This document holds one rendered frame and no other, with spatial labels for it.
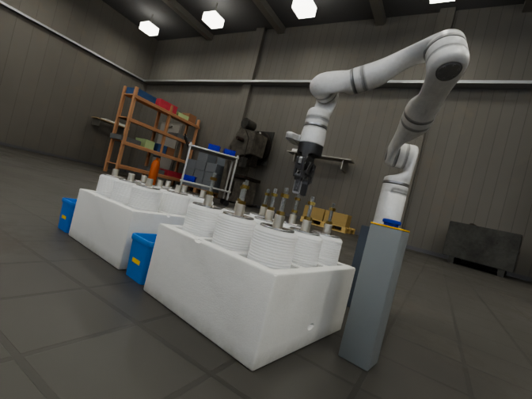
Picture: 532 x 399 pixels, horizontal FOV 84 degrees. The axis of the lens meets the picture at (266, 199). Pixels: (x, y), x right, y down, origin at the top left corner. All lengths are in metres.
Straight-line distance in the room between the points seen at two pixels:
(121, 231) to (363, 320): 0.71
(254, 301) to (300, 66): 8.84
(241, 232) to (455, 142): 7.05
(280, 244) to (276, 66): 9.15
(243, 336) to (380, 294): 0.31
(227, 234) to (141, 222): 0.38
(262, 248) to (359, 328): 0.29
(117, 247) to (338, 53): 8.39
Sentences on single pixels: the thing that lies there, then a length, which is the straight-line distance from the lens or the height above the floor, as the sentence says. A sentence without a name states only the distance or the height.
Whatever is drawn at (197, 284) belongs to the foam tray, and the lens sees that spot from 0.69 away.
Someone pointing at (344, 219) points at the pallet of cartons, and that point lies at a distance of 6.64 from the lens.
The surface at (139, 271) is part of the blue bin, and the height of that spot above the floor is 0.03.
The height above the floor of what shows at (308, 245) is 0.23.
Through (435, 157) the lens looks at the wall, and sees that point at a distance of 7.48.
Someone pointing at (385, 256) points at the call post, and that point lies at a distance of 0.71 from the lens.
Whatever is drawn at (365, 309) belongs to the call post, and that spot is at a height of 0.12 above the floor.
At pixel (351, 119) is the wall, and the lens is 8.04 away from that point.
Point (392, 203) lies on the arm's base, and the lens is 1.16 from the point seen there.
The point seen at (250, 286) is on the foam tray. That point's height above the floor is 0.14.
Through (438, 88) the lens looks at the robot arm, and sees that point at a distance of 0.93.
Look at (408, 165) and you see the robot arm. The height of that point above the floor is 0.55.
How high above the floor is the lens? 0.31
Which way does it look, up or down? level
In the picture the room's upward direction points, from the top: 14 degrees clockwise
